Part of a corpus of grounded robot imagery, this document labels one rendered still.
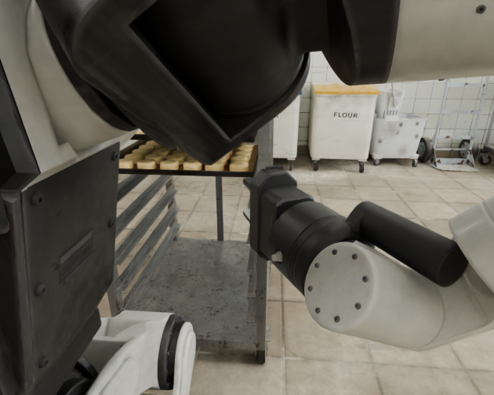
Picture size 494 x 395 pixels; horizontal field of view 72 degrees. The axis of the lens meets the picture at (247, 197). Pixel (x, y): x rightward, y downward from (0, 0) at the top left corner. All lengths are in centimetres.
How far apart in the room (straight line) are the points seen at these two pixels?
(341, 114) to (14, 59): 299
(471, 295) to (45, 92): 32
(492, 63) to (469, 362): 135
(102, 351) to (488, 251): 46
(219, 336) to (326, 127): 232
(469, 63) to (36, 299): 27
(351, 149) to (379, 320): 298
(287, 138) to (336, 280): 288
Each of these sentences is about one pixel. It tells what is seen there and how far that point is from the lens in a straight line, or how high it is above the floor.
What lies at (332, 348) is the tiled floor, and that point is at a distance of 137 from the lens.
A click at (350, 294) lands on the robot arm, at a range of 26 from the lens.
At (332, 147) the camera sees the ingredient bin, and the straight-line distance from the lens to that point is 318.
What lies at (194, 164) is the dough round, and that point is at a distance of 91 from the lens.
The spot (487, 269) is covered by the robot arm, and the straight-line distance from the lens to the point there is 26.
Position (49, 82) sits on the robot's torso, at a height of 94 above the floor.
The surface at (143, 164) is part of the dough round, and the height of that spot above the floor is 70.
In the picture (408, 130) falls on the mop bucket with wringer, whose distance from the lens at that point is 355.
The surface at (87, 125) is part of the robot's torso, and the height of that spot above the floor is 92.
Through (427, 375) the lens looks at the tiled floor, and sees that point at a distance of 139.
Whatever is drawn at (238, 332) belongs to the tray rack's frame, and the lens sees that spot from 117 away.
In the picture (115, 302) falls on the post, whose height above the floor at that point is 27.
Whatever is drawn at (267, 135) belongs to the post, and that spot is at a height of 79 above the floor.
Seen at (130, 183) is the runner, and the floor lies 59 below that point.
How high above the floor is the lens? 95
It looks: 22 degrees down
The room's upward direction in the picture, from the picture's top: straight up
